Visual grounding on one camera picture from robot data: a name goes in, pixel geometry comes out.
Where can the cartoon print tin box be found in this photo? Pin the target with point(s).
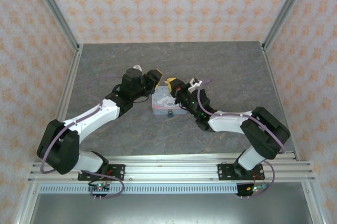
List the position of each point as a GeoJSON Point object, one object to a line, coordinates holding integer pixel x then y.
{"type": "Point", "coordinates": [163, 100]}

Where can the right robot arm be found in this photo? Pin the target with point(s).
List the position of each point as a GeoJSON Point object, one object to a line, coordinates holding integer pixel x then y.
{"type": "Point", "coordinates": [226, 124]}

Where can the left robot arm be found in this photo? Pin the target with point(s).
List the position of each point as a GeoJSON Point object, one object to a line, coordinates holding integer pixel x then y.
{"type": "Point", "coordinates": [89, 116]}

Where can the small blue padlock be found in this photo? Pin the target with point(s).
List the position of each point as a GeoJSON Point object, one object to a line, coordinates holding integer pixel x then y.
{"type": "Point", "coordinates": [170, 114]}

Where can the aluminium base beam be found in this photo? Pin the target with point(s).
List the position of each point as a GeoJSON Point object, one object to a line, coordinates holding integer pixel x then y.
{"type": "Point", "coordinates": [171, 168]}

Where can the right circuit board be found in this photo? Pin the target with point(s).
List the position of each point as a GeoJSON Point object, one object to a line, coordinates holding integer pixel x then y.
{"type": "Point", "coordinates": [256, 188]}

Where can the circuit board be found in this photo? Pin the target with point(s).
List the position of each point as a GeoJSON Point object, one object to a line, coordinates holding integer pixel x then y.
{"type": "Point", "coordinates": [256, 188]}
{"type": "Point", "coordinates": [99, 187]}

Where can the grey metal panel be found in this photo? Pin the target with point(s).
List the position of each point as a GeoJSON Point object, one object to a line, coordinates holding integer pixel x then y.
{"type": "Point", "coordinates": [168, 209]}

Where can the left circuit board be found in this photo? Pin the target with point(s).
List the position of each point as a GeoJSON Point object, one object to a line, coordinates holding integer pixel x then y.
{"type": "Point", "coordinates": [99, 187]}

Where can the aluminium side rail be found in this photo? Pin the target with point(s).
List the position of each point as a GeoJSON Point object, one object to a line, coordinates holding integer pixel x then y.
{"type": "Point", "coordinates": [281, 103]}
{"type": "Point", "coordinates": [71, 84]}

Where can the black right mount plate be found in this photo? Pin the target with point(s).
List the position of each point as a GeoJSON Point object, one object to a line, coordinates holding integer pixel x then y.
{"type": "Point", "coordinates": [225, 172]}

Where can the black mount plate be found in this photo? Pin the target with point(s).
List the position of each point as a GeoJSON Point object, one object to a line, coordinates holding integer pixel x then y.
{"type": "Point", "coordinates": [116, 172]}
{"type": "Point", "coordinates": [225, 172]}

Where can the black left mount plate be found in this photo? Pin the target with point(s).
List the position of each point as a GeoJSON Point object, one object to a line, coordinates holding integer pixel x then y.
{"type": "Point", "coordinates": [116, 172]}

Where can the aluminium corner post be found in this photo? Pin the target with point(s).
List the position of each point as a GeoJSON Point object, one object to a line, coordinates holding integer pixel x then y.
{"type": "Point", "coordinates": [285, 11]}
{"type": "Point", "coordinates": [56, 11]}

